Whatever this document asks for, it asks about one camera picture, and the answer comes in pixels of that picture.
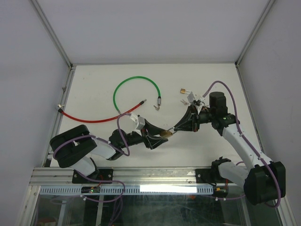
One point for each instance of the brass long-shackle padlock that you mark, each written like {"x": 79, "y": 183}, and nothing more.
{"x": 185, "y": 91}

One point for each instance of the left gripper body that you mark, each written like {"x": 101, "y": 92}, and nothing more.
{"x": 143, "y": 134}

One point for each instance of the green cable lock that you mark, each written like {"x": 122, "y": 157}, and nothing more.
{"x": 136, "y": 90}

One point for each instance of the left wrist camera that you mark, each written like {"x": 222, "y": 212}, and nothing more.
{"x": 138, "y": 120}

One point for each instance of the red cable lock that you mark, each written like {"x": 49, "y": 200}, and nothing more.
{"x": 61, "y": 111}

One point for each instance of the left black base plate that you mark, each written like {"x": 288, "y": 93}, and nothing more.
{"x": 101, "y": 174}

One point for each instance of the white slotted cable duct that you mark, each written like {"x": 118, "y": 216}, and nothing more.
{"x": 127, "y": 190}

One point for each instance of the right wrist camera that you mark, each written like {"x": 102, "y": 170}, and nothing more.
{"x": 197, "y": 103}

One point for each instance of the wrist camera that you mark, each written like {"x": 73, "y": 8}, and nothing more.
{"x": 197, "y": 103}
{"x": 138, "y": 120}

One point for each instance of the aluminium front rail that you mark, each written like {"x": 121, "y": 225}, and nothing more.
{"x": 55, "y": 176}

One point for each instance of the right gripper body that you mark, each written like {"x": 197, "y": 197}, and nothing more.
{"x": 196, "y": 118}

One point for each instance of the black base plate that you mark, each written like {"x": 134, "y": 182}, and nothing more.
{"x": 205, "y": 176}
{"x": 101, "y": 174}

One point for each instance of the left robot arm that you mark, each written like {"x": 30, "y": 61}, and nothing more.
{"x": 70, "y": 149}

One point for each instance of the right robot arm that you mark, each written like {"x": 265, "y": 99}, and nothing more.
{"x": 262, "y": 179}

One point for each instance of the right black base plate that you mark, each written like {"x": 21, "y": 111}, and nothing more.
{"x": 205, "y": 176}

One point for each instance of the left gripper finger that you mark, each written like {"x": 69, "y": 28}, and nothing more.
{"x": 152, "y": 129}
{"x": 159, "y": 141}

